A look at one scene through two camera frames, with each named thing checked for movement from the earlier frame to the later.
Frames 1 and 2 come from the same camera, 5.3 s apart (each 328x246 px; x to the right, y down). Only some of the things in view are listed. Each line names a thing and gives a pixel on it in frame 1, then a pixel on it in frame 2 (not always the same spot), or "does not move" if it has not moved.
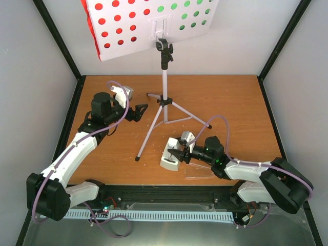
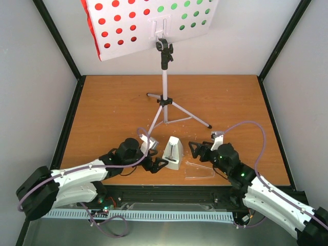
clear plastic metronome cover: [194, 171] does not move
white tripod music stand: [168, 112] does not move
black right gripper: [181, 156] to [205, 146]
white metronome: [170, 161] does not move
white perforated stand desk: [121, 26] does not move
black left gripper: [137, 115] to [154, 169]
